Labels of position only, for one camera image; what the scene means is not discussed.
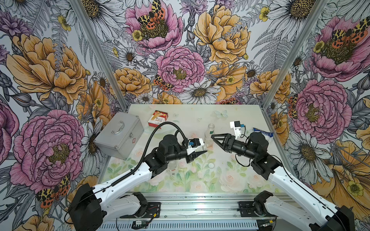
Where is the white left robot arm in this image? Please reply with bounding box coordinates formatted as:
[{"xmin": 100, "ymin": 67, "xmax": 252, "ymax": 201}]
[{"xmin": 67, "ymin": 135, "xmax": 205, "ymax": 231}]

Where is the clear bottle white label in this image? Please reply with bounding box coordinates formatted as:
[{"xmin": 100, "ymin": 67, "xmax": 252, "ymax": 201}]
[{"xmin": 167, "ymin": 160, "xmax": 178, "ymax": 177}]

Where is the blue white bandage packet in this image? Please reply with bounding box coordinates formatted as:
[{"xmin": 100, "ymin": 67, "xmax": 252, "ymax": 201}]
[{"xmin": 253, "ymin": 128, "xmax": 274, "ymax": 139}]

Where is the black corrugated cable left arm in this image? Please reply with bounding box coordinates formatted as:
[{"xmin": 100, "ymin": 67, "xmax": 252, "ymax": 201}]
[{"xmin": 109, "ymin": 121, "xmax": 190, "ymax": 187}]

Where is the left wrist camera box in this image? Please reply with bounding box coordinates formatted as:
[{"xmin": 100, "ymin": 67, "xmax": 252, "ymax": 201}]
[{"xmin": 187, "ymin": 138, "xmax": 204, "ymax": 156}]

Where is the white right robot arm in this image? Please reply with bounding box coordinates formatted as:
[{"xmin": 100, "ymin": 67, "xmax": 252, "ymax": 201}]
[{"xmin": 212, "ymin": 132, "xmax": 356, "ymax": 231}]

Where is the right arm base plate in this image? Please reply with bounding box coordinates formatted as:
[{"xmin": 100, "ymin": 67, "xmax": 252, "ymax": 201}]
[{"xmin": 237, "ymin": 201, "xmax": 275, "ymax": 218}]

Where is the right aluminium corner post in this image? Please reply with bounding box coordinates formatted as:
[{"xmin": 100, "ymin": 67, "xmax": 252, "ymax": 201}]
[{"xmin": 261, "ymin": 0, "xmax": 329, "ymax": 110}]

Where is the left aluminium corner post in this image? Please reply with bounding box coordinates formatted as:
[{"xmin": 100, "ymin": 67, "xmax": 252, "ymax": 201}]
[{"xmin": 71, "ymin": 1, "xmax": 129, "ymax": 112}]

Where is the silver metal case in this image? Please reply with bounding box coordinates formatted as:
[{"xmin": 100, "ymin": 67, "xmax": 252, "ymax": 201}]
[{"xmin": 94, "ymin": 112, "xmax": 144, "ymax": 160}]

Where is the aluminium corner post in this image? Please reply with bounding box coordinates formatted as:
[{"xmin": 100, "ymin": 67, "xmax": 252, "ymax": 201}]
[
  {"xmin": 261, "ymin": 0, "xmax": 329, "ymax": 110},
  {"xmin": 71, "ymin": 1, "xmax": 129, "ymax": 112}
]

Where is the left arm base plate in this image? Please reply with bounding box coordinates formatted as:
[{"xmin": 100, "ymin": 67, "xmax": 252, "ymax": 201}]
[{"xmin": 120, "ymin": 202, "xmax": 161, "ymax": 219}]

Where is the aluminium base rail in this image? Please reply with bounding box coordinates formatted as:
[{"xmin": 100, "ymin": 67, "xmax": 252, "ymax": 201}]
[{"xmin": 72, "ymin": 192, "xmax": 324, "ymax": 231}]

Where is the red cigarette box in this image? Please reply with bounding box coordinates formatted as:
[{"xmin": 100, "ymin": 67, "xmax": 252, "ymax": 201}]
[{"xmin": 148, "ymin": 110, "xmax": 168, "ymax": 128}]

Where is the small green circuit board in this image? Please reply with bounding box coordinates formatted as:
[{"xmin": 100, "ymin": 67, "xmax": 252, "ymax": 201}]
[{"xmin": 131, "ymin": 220, "xmax": 147, "ymax": 230}]

